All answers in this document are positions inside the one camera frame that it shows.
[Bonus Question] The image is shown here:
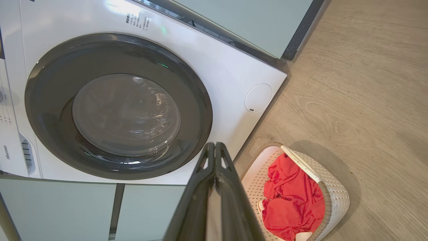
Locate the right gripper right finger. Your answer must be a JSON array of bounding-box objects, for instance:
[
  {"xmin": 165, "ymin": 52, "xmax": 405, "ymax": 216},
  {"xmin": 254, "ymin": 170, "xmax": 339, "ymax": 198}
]
[{"xmin": 214, "ymin": 142, "xmax": 266, "ymax": 241}]

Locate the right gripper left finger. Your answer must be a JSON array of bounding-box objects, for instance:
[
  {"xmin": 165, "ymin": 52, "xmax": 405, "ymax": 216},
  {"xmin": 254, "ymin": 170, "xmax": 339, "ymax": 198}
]
[{"xmin": 164, "ymin": 142, "xmax": 215, "ymax": 241}]

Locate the white perforated laundry basket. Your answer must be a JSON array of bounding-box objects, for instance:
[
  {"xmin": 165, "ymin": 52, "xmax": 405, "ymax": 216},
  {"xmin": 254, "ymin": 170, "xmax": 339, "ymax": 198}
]
[{"xmin": 239, "ymin": 142, "xmax": 350, "ymax": 241}]

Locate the pale green cabinet door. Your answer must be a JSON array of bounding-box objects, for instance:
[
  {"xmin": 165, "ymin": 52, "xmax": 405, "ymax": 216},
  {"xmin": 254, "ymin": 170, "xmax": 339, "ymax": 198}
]
[
  {"xmin": 115, "ymin": 183, "xmax": 188, "ymax": 241},
  {"xmin": 172, "ymin": 0, "xmax": 326, "ymax": 61},
  {"xmin": 0, "ymin": 177, "xmax": 117, "ymax": 241}
]

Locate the red garment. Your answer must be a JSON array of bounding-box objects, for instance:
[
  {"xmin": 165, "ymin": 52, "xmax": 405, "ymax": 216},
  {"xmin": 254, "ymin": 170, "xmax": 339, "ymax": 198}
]
[{"xmin": 261, "ymin": 153, "xmax": 326, "ymax": 241}]

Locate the round white filter cover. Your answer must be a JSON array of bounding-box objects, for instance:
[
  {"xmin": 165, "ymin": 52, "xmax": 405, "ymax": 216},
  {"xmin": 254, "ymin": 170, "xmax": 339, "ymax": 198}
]
[{"xmin": 244, "ymin": 83, "xmax": 273, "ymax": 112}]

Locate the white front-load washing machine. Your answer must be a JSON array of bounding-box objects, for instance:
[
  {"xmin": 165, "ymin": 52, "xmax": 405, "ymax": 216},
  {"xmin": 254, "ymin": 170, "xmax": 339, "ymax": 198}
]
[{"xmin": 0, "ymin": 0, "xmax": 288, "ymax": 185}]

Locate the dark round washer door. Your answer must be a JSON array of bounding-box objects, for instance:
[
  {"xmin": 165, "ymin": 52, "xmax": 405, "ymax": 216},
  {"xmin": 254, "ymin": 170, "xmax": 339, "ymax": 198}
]
[{"xmin": 24, "ymin": 33, "xmax": 213, "ymax": 180}]

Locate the white detergent drawer panel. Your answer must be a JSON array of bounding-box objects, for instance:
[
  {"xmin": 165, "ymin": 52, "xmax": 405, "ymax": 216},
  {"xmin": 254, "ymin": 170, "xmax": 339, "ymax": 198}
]
[{"xmin": 0, "ymin": 59, "xmax": 42, "ymax": 178}]

